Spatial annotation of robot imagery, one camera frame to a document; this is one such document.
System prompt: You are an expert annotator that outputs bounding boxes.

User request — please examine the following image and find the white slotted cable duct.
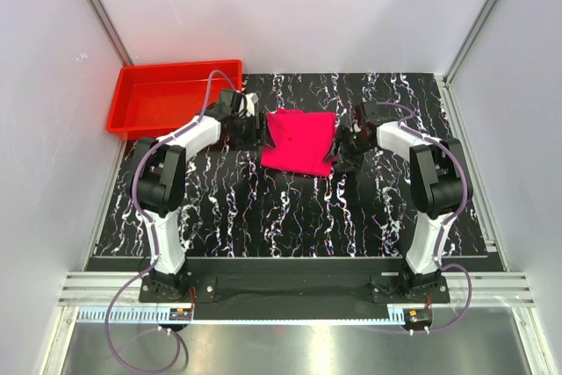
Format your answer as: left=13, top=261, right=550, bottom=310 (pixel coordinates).
left=77, top=306, right=406, bottom=326

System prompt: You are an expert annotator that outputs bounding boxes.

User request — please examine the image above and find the orange connector board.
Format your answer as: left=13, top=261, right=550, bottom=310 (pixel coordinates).
left=169, top=307, right=193, bottom=321
left=406, top=308, right=433, bottom=324

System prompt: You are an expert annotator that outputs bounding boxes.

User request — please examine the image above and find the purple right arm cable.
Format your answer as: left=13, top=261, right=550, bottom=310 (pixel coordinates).
left=377, top=101, right=473, bottom=335

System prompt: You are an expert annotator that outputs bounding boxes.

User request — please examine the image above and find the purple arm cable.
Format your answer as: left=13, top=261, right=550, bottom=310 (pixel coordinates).
left=104, top=69, right=247, bottom=371
left=377, top=101, right=473, bottom=335

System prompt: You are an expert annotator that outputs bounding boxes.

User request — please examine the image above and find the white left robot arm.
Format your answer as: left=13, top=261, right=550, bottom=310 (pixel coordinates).
left=129, top=89, right=274, bottom=301

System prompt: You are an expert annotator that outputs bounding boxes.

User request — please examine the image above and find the right orange connector board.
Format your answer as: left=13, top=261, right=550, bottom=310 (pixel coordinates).
left=406, top=308, right=433, bottom=324

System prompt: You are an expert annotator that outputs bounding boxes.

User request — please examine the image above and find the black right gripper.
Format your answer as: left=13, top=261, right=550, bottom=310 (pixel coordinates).
left=322, top=125, right=373, bottom=173

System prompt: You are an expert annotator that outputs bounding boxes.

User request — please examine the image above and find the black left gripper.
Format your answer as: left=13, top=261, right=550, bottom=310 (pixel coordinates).
left=231, top=112, right=275, bottom=153

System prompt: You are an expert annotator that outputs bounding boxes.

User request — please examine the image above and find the pink t shirt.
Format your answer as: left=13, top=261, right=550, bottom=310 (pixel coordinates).
left=261, top=109, right=336, bottom=177

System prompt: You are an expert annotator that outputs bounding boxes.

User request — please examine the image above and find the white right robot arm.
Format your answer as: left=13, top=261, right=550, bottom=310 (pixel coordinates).
left=323, top=101, right=472, bottom=302

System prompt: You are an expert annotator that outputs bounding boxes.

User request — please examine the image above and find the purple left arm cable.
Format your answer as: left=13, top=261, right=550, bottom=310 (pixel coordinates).
left=104, top=69, right=247, bottom=371

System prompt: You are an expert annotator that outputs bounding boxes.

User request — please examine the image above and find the red plastic bin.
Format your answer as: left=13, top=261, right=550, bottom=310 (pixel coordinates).
left=106, top=59, right=242, bottom=141

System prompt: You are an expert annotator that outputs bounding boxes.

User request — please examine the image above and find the left orange connector board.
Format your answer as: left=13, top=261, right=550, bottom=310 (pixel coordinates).
left=169, top=307, right=193, bottom=321

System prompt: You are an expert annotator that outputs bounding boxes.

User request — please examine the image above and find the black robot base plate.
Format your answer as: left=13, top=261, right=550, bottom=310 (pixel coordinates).
left=140, top=257, right=450, bottom=321

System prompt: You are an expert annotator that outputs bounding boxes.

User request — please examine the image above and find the aluminium frame rail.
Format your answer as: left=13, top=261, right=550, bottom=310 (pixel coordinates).
left=59, top=272, right=534, bottom=307

